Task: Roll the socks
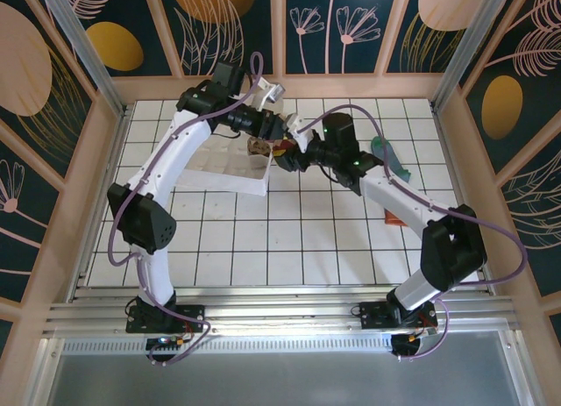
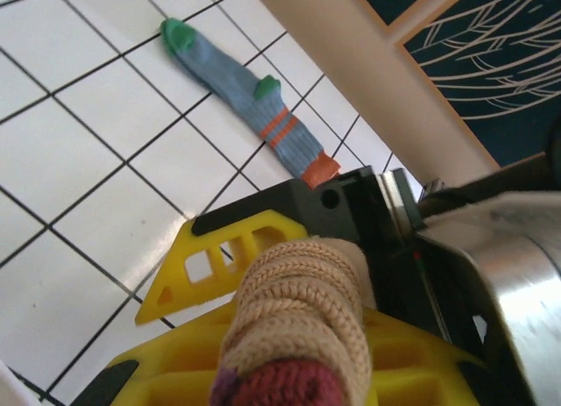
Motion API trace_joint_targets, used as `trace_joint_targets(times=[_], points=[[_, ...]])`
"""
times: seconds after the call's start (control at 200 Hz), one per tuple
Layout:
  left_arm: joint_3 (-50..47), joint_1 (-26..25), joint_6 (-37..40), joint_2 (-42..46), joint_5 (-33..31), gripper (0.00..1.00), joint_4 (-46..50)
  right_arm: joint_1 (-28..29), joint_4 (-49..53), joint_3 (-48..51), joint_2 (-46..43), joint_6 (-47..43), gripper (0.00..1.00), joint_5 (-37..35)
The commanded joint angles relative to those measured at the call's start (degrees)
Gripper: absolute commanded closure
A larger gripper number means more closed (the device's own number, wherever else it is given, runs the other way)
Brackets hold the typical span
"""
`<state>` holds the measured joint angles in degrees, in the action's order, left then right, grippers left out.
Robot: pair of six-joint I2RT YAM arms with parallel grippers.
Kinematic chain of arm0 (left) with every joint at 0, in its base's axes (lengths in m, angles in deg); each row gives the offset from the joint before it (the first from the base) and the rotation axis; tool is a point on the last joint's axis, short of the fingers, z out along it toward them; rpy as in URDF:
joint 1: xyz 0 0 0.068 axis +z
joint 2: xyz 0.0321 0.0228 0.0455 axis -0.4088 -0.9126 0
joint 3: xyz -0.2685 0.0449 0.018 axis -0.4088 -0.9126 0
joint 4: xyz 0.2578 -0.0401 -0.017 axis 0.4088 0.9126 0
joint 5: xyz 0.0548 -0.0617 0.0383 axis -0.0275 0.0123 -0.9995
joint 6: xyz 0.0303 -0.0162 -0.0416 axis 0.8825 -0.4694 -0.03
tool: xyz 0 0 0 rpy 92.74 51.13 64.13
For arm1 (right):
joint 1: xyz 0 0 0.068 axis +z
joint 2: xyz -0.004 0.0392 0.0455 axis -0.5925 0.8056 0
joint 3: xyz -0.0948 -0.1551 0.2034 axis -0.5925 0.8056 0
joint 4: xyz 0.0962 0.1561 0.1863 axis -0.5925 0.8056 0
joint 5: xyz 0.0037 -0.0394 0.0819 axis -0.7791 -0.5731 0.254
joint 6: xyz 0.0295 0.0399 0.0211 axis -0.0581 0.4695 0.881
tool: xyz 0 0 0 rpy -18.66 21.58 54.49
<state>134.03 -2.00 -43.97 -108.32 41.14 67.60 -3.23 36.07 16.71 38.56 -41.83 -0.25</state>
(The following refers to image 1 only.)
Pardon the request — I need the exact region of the brown green argyle sock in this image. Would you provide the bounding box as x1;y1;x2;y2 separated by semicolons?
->
245;136;272;159

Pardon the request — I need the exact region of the teal blue sock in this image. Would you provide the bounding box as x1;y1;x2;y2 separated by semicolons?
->
369;135;414;183

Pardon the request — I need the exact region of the orange sock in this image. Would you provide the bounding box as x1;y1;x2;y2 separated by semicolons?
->
383;206;411;227

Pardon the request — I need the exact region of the white divided organizer box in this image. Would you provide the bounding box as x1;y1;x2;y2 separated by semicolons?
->
173;127;276;197

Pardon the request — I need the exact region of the black connector box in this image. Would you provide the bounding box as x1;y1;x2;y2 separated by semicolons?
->
391;331;439;359

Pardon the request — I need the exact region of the small circuit board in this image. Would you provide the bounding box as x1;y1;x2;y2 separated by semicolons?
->
146;333;194;350

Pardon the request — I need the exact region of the frosted grey panel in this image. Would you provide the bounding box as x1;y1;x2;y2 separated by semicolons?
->
43;331;525;406

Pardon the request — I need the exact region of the slim aluminium table rail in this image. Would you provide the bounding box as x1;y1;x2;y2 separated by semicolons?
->
67;107;132;302
431;103;499;300

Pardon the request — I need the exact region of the aluminium corner post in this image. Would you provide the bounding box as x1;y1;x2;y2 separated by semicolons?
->
431;0;509;116
43;0;129;118

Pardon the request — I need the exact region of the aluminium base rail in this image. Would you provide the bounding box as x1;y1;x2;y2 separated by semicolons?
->
43;285;522;337

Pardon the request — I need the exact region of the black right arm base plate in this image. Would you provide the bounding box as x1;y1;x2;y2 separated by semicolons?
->
359;298;439;332

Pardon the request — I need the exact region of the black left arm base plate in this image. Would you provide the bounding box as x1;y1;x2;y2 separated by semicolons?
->
125;296;207;335

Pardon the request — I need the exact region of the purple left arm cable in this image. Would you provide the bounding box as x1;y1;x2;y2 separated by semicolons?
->
107;53;264;367

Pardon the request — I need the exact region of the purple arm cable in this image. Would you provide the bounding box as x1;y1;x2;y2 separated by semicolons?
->
107;53;264;367
300;105;529;362

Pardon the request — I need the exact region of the slotted aluminium cable duct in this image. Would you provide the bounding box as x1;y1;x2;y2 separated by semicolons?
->
60;338;395;358

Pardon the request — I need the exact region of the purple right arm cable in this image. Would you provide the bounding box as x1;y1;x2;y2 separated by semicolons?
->
300;105;529;362

